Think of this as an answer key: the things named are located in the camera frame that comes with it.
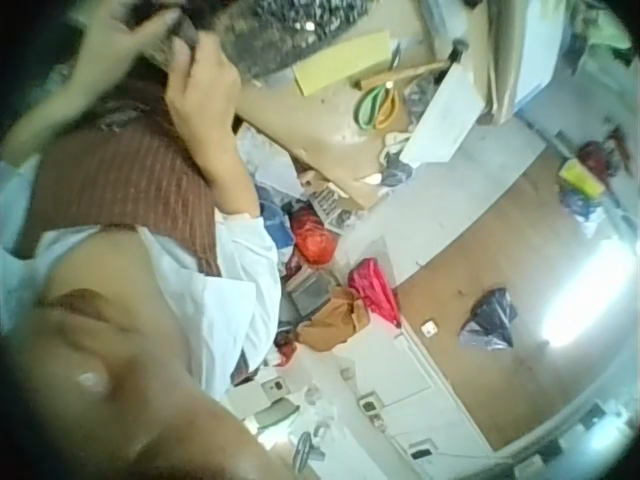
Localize person's left hand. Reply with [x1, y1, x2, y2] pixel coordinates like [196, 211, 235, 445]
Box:
[64, 0, 187, 104]

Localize person's right hand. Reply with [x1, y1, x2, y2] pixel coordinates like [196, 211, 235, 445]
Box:
[165, 40, 246, 174]

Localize black white patterned fabric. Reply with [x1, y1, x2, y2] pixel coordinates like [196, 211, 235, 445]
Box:
[124, 0, 371, 81]

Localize white crumpled plastic heap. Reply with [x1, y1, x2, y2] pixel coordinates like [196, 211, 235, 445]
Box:
[233, 123, 302, 192]

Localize brown striped cloth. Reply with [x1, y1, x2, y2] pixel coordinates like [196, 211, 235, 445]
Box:
[14, 74, 224, 276]

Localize yellow paper pad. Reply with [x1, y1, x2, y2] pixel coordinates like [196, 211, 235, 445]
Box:
[292, 29, 395, 97]

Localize printed newspaper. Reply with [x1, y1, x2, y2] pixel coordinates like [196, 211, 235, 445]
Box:
[308, 181, 362, 232]

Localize red plastic bag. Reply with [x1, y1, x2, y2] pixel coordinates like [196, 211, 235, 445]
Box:
[289, 206, 337, 266]

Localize wooden stick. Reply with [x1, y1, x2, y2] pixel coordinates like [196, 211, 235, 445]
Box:
[355, 59, 450, 92]

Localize dark fabric scraps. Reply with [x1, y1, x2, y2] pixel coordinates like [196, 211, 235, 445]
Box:
[378, 133, 417, 187]

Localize white paper sheet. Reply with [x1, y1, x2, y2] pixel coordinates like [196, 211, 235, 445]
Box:
[399, 63, 487, 170]

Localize grey flat box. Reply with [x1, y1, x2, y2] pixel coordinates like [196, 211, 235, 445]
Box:
[283, 272, 337, 315]

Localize pink red cloth bag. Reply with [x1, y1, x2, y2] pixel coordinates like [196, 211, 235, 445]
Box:
[347, 257, 402, 327]

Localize brown cloth bag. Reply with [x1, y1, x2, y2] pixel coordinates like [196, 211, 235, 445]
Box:
[297, 286, 372, 355]

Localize stack of cardboard sheets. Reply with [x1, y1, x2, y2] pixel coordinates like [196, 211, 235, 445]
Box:
[469, 0, 569, 126]

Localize dark blue plastic bag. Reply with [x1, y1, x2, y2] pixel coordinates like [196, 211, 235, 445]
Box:
[457, 287, 520, 352]

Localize yellow green box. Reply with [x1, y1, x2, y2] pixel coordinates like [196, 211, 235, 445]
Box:
[557, 158, 607, 200]

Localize blue crumpled bag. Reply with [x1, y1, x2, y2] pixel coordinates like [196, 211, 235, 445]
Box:
[558, 189, 610, 227]

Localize green cloth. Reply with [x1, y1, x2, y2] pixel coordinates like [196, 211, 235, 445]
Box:
[583, 8, 637, 57]

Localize white socket with black face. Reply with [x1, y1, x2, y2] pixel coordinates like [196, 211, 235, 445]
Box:
[406, 438, 437, 462]

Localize green handled scissors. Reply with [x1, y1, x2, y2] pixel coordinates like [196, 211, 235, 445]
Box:
[353, 83, 397, 129]

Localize orange handled scissors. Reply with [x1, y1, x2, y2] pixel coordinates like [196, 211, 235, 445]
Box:
[374, 85, 407, 130]

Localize white wall socket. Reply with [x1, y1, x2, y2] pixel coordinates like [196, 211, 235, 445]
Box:
[356, 392, 387, 417]
[258, 377, 290, 405]

